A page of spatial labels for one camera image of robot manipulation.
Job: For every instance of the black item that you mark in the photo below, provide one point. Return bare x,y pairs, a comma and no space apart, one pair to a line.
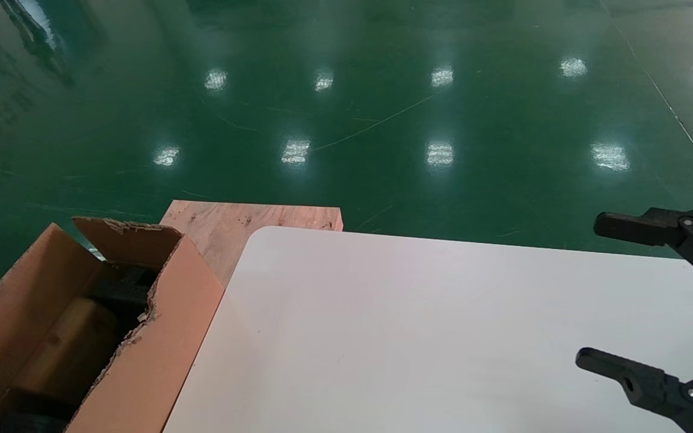
130,282

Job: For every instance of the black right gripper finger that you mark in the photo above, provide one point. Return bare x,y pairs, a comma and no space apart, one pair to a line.
650,385
689,234

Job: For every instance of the large open cardboard box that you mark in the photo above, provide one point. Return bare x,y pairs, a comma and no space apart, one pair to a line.
172,337

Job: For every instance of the wooden pallet board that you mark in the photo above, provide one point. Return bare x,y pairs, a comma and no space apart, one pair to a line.
262,216

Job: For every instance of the small cardboard box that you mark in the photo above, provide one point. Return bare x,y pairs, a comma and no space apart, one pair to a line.
70,343

